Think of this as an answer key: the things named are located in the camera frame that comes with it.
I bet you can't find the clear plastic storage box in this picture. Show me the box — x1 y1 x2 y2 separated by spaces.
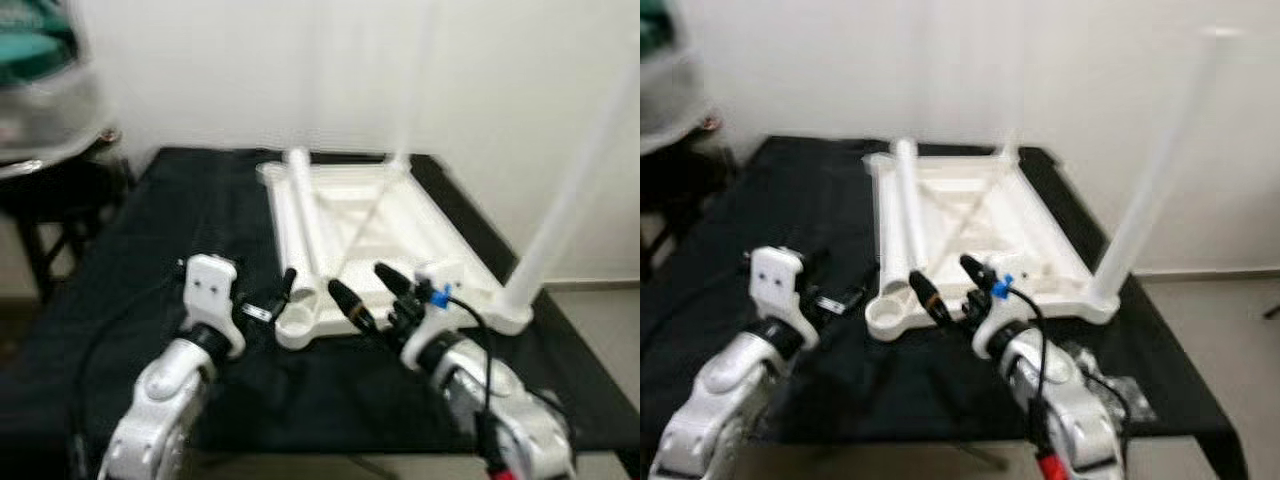
0 40 113 176
640 50 716 156

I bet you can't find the clear tape strip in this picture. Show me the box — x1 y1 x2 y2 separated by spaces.
1095 375 1156 423

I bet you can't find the green pot lid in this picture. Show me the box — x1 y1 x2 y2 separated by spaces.
640 0 673 61
0 0 76 86

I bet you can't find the white plastic table top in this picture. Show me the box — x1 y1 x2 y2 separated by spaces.
258 150 534 351
862 140 1121 343

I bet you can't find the black tablecloth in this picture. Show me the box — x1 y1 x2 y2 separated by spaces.
640 135 1246 480
0 148 641 456

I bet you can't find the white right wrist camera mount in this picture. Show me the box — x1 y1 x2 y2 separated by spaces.
400 262 466 366
975 268 1023 356

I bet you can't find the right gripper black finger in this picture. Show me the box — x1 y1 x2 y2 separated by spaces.
908 272 956 329
958 253 996 296
328 278 381 336
373 262 421 301

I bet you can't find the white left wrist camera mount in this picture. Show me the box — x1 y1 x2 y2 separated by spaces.
750 247 809 346
182 254 246 356

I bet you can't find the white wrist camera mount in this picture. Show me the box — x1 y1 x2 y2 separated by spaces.
400 262 466 366
750 247 809 346
975 268 1023 356
182 254 246 356

